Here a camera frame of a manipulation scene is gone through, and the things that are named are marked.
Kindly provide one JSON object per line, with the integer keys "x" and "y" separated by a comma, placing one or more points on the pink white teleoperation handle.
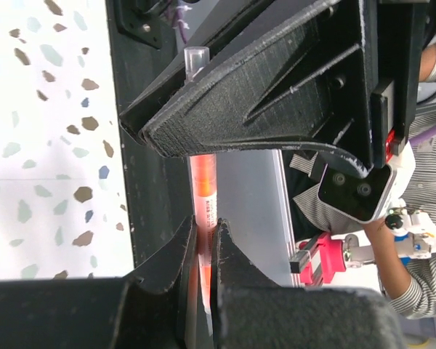
{"x": 317, "y": 260}

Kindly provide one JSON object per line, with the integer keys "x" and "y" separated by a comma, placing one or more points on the orange pink pen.
{"x": 204, "y": 183}

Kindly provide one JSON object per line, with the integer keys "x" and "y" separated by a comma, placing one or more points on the person in striped shirt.
{"x": 411, "y": 285}

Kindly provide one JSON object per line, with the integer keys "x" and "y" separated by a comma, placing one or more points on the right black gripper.
{"x": 404, "y": 28}

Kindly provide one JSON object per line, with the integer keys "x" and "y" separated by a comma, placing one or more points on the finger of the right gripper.
{"x": 289, "y": 75}

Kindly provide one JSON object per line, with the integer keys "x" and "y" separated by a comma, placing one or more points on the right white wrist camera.
{"x": 368, "y": 199}

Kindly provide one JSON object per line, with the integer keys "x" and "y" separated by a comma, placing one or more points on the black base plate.
{"x": 157, "y": 186}

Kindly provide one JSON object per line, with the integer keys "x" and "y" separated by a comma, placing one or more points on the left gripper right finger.
{"x": 249, "y": 310}

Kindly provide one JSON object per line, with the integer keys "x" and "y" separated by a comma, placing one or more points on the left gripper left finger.
{"x": 154, "y": 306}

